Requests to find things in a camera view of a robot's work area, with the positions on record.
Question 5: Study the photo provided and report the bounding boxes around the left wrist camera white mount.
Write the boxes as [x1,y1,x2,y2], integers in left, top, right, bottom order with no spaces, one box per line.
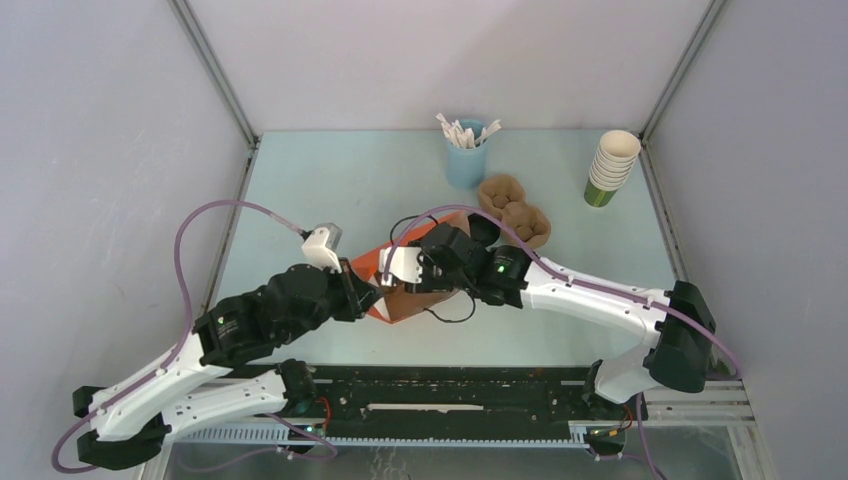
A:
[301,223,343,273]

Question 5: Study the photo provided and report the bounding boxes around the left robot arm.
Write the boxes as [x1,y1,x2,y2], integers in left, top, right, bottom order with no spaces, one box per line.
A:
[73,261,383,470]

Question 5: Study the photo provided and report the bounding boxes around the orange paper bag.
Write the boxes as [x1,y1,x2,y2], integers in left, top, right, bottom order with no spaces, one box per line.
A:
[351,212,470,324]

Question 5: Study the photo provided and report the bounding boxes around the light blue holder cup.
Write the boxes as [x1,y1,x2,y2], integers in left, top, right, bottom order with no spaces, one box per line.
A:
[445,138,488,189]

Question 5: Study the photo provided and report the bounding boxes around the stack of paper cups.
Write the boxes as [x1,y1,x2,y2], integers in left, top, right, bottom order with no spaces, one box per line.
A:
[583,130,642,208]

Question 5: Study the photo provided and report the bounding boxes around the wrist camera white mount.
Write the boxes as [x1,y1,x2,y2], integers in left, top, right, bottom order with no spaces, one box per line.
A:
[301,223,343,273]
[377,246,423,286]

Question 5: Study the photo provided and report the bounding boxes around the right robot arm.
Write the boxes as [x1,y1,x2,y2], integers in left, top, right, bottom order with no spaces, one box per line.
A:
[380,224,716,418]

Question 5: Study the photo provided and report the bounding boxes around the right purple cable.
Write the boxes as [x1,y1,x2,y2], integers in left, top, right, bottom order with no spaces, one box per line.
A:
[382,203,743,380]

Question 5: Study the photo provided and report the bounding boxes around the purple cable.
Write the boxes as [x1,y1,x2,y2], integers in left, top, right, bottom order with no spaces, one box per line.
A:
[51,199,309,476]
[382,203,743,380]

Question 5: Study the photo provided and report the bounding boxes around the brown pulp cup carrier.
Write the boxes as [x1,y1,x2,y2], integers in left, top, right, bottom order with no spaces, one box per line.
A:
[477,174,552,249]

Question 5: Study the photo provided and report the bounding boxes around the stack of black lids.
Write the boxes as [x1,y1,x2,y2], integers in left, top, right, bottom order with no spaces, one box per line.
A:
[467,213,501,248]

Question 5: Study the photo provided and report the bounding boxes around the white stir stick packets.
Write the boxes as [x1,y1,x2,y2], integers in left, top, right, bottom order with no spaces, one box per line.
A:
[435,113,502,150]

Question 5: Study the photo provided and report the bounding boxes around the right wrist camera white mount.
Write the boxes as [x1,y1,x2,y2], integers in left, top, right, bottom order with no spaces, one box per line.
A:
[377,246,423,286]

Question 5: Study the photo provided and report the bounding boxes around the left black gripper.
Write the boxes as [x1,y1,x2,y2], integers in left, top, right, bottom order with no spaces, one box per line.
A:
[281,257,386,344]

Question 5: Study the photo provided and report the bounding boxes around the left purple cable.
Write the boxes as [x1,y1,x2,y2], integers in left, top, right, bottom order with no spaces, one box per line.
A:
[51,199,309,476]

